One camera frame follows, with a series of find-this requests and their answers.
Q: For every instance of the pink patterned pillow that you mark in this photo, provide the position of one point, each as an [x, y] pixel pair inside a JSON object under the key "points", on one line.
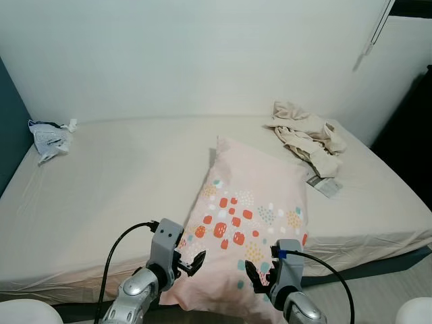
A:
{"points": [[250, 196]]}

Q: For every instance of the bed with beige sheet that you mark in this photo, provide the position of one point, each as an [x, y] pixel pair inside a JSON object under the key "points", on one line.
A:
{"points": [[121, 189]]}

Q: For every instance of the small grey paper tag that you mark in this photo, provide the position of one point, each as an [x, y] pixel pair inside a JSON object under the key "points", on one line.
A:
{"points": [[326, 185]]}

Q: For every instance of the dark bed base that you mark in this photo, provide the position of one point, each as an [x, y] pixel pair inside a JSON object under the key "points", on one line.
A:
{"points": [[378, 264]]}

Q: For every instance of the crumpled beige clothes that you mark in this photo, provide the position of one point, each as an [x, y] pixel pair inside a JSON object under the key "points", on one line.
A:
{"points": [[304, 131]]}

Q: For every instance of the white right robot leg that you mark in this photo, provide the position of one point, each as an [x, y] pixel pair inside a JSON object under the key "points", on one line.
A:
{"points": [[415, 312]]}

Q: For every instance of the blue white plastic bag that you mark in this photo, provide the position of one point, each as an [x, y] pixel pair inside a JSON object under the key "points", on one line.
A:
{"points": [[50, 138]]}

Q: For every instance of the white hanging rod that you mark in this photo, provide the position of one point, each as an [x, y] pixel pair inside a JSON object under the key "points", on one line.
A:
{"points": [[379, 27]]}

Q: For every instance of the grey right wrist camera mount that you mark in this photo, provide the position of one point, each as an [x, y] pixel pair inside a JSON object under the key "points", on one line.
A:
{"points": [[287, 266]]}

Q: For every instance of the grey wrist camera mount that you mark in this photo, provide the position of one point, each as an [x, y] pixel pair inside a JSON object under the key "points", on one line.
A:
{"points": [[287, 266], [165, 239]]}

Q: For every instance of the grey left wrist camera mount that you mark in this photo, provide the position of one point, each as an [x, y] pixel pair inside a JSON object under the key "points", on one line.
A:
{"points": [[165, 239]]}

